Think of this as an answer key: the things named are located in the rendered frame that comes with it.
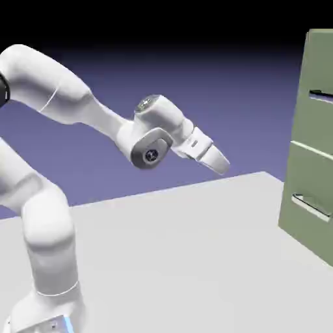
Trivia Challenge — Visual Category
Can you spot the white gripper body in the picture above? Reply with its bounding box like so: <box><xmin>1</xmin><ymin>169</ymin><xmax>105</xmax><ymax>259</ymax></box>
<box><xmin>195</xmin><ymin>144</ymin><xmax>231</xmax><ymax>176</ymax></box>

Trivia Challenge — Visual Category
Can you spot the green cabinet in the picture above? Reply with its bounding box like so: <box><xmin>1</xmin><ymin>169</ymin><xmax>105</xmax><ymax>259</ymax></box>
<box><xmin>277</xmin><ymin>28</ymin><xmax>333</xmax><ymax>269</ymax></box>

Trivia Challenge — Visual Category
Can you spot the green drawer front, silver handle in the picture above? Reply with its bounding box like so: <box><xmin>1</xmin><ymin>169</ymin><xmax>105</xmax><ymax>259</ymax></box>
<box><xmin>278</xmin><ymin>140</ymin><xmax>333</xmax><ymax>268</ymax></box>

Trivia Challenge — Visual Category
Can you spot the green drawer front, dark handle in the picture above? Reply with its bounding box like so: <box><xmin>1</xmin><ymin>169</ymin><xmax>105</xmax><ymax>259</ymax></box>
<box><xmin>289</xmin><ymin>31</ymin><xmax>333</xmax><ymax>160</ymax></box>

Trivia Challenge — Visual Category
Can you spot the silver curved drawer handle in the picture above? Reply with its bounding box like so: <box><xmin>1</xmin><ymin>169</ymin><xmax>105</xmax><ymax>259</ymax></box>
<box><xmin>291</xmin><ymin>193</ymin><xmax>333</xmax><ymax>222</ymax></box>

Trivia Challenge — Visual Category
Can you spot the dark curved drawer handle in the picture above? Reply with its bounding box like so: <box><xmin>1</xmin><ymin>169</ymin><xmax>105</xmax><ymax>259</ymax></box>
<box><xmin>308</xmin><ymin>89</ymin><xmax>333</xmax><ymax>99</ymax></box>

